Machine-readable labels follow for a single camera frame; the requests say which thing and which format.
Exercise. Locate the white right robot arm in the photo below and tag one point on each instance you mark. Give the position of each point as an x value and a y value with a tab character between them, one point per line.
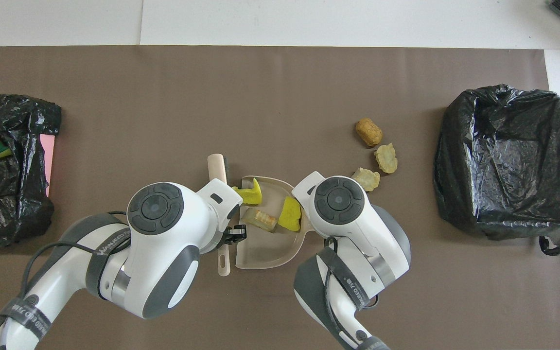
353	228

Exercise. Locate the beige plastic dustpan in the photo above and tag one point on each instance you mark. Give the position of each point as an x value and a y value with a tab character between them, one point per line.
265	248

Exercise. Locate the black trash bag over pink bin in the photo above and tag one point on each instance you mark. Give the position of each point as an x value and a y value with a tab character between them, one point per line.
27	194

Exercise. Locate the brown paper table mat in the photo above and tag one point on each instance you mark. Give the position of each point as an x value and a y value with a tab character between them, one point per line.
114	121

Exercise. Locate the pale angular foam chunk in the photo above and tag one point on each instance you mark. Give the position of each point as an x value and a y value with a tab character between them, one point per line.
366	179

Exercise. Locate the boot-shaped green yellow sponge piece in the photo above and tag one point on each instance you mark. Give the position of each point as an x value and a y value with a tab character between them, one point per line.
250	195

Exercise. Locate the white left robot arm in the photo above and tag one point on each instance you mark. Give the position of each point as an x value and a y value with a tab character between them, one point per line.
163	243

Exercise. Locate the yellow sponge chunk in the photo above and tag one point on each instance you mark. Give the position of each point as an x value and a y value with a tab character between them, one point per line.
290	215

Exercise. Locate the black trash bag lined bin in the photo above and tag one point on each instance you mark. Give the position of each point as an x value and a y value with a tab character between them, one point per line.
503	160

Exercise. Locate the beige brush with black bristles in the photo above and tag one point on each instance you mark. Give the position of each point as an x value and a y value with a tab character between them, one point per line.
217	167

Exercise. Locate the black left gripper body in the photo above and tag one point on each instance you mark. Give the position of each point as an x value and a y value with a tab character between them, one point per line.
235	234

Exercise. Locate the pink plastic bin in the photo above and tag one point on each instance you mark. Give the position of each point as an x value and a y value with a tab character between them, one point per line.
47	160

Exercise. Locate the pale orange-tinted foam chunk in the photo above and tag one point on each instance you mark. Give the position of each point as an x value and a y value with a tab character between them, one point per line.
262	220

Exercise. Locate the brown oval cork-like chunk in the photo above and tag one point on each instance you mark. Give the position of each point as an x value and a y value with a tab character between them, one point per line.
369	131

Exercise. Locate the pale oval foam chunk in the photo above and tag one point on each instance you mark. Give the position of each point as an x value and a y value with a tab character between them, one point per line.
386	158

